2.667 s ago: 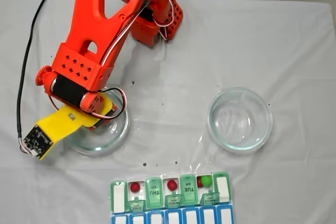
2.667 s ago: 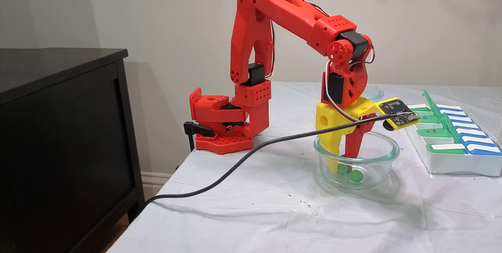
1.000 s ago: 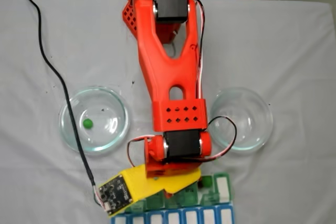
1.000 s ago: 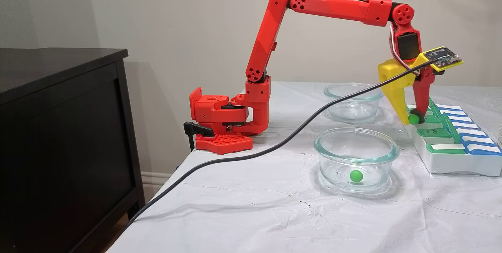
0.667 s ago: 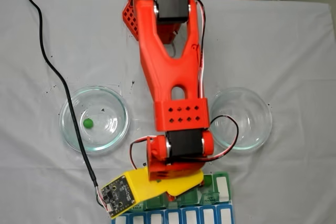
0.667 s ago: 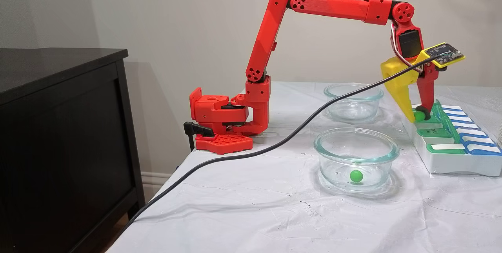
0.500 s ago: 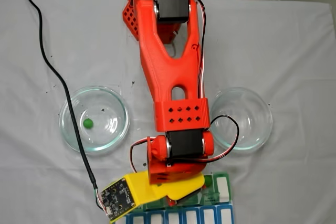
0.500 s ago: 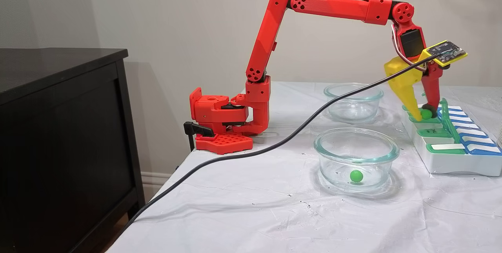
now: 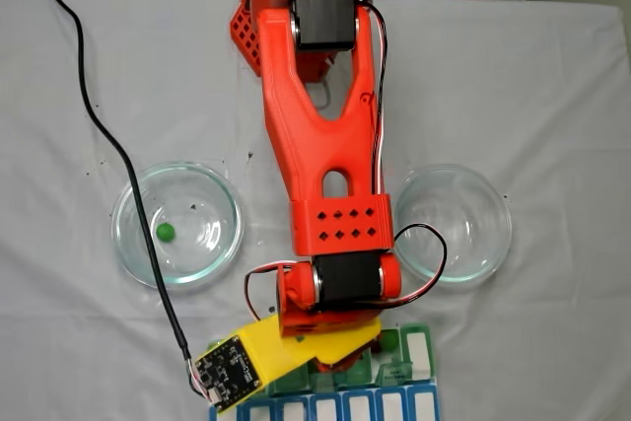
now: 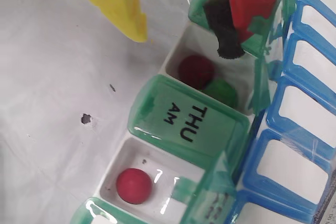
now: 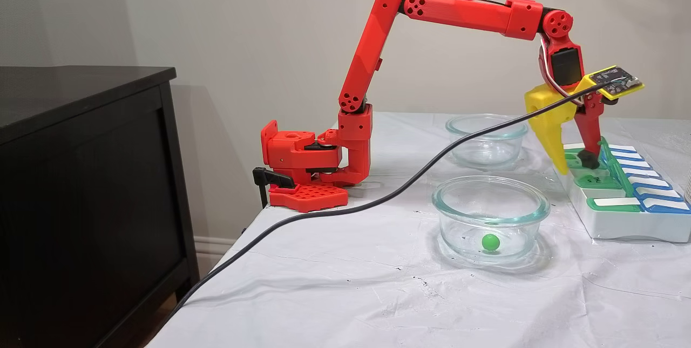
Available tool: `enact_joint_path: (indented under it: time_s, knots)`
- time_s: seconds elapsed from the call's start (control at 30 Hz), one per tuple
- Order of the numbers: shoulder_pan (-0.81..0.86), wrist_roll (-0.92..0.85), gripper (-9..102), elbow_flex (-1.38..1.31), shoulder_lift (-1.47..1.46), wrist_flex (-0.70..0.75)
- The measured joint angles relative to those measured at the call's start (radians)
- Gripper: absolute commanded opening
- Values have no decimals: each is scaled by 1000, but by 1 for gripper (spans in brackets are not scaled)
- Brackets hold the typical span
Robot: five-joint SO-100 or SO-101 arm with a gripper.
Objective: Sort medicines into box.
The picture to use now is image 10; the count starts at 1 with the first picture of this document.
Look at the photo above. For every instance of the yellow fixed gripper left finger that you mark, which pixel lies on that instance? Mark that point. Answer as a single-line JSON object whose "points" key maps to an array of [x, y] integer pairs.
{"points": [[113, 1]]}

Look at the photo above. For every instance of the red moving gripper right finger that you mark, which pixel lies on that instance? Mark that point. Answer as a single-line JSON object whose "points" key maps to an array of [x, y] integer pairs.
{"points": [[252, 1]]}

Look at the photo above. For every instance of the red ball pill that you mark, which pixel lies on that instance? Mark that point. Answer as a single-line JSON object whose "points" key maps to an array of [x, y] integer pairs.
{"points": [[134, 186], [195, 71]]}

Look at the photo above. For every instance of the green ball pill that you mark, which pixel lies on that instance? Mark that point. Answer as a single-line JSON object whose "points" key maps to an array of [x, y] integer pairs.
{"points": [[223, 94]]}

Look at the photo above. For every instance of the weekly pill organizer box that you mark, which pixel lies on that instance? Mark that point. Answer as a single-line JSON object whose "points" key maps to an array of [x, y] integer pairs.
{"points": [[183, 121]]}

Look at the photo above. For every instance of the white tablecloth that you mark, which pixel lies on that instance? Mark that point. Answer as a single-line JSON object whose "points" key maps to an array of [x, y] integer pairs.
{"points": [[52, 103]]}

